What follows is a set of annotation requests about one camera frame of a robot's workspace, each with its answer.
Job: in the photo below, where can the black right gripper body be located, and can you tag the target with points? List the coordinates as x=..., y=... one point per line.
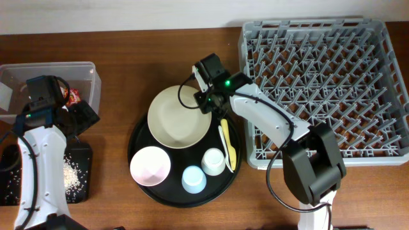
x=204, y=101

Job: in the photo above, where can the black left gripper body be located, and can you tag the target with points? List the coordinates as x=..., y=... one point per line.
x=84, y=118

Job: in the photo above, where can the red snack wrapper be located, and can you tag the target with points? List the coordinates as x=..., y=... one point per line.
x=74, y=96

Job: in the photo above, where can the large cream bowl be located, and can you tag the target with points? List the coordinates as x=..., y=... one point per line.
x=174, y=119

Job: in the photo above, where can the pink bowl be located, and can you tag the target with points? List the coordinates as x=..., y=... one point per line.
x=150, y=166

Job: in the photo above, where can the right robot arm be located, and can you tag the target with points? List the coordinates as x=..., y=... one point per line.
x=311, y=159

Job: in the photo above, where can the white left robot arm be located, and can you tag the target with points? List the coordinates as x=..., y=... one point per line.
x=43, y=131

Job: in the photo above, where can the clear plastic waste bin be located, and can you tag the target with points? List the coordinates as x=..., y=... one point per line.
x=14, y=93

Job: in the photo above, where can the grey plastic dishwasher rack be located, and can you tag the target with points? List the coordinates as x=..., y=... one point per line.
x=342, y=72

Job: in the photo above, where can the black rectangular tray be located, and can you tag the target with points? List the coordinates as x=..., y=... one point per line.
x=79, y=152

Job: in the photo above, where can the white rice pile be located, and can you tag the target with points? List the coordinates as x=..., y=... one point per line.
x=74, y=178

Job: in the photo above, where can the white cup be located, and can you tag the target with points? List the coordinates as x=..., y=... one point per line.
x=213, y=162

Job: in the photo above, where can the white plastic spoon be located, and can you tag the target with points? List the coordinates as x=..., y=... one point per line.
x=225, y=149

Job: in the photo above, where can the yellow plastic spoon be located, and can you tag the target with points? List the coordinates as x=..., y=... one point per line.
x=231, y=151

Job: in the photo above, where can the round black tray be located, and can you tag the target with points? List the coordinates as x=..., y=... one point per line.
x=170, y=192

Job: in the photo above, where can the light blue cup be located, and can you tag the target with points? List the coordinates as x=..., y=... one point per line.
x=193, y=179

